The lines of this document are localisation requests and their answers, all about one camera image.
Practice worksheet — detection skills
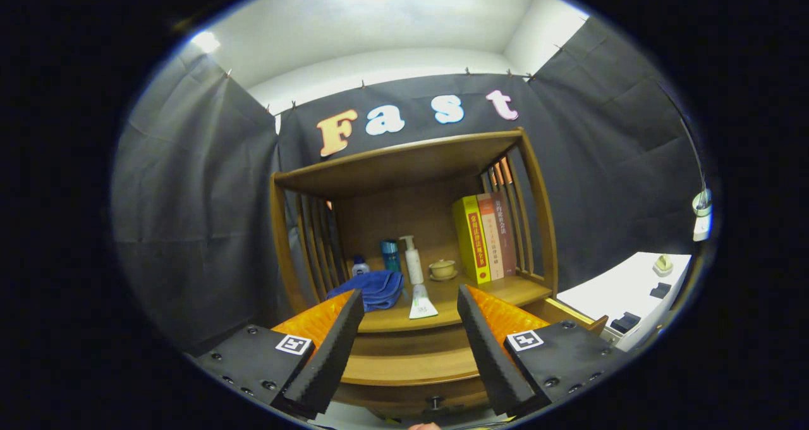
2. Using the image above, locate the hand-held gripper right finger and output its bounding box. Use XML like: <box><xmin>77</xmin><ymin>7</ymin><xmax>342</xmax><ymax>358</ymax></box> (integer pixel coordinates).
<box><xmin>456</xmin><ymin>285</ymin><xmax>630</xmax><ymax>418</ymax></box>

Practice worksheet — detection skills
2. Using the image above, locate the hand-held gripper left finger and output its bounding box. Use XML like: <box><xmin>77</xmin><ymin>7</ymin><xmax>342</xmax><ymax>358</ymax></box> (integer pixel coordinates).
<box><xmin>193</xmin><ymin>289</ymin><xmax>372</xmax><ymax>421</ymax></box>

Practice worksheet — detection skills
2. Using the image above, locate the white and green tube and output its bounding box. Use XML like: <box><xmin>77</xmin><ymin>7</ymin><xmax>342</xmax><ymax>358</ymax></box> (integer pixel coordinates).
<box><xmin>408</xmin><ymin>284</ymin><xmax>439</xmax><ymax>320</ymax></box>

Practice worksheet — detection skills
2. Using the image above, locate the wooden countertop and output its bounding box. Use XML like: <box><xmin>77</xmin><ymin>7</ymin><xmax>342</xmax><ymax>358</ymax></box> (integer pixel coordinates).
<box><xmin>292</xmin><ymin>275</ymin><xmax>554</xmax><ymax>334</ymax></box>

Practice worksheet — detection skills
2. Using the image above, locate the wooden cabinet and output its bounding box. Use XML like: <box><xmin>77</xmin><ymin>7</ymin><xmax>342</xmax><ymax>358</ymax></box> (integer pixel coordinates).
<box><xmin>269</xmin><ymin>127</ymin><xmax>609</xmax><ymax>419</ymax></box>

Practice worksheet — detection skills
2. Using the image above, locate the blue folded towel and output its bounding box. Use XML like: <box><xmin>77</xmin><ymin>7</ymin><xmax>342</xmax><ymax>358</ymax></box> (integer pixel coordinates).
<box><xmin>325</xmin><ymin>270</ymin><xmax>405</xmax><ymax>312</ymax></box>

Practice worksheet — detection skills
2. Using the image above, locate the orange and beige book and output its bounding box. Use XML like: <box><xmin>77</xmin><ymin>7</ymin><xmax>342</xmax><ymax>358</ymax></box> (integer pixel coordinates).
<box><xmin>477</xmin><ymin>193</ymin><xmax>505</xmax><ymax>281</ymax></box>

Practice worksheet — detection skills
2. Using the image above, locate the yellow book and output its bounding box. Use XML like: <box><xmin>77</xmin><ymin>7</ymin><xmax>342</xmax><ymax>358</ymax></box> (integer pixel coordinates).
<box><xmin>452</xmin><ymin>195</ymin><xmax>492</xmax><ymax>285</ymax></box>

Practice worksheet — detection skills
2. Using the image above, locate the white pump bottle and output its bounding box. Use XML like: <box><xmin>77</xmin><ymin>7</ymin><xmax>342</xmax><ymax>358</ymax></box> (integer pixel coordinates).
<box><xmin>399</xmin><ymin>235</ymin><xmax>425</xmax><ymax>285</ymax></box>

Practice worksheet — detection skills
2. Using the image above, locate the brown book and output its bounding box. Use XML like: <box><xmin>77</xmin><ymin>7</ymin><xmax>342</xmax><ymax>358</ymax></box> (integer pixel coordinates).
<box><xmin>493</xmin><ymin>192</ymin><xmax>518</xmax><ymax>277</ymax></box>

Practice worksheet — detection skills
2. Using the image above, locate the white table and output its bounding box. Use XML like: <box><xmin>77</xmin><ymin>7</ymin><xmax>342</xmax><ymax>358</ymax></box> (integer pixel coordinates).
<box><xmin>556</xmin><ymin>252</ymin><xmax>693</xmax><ymax>353</ymax></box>

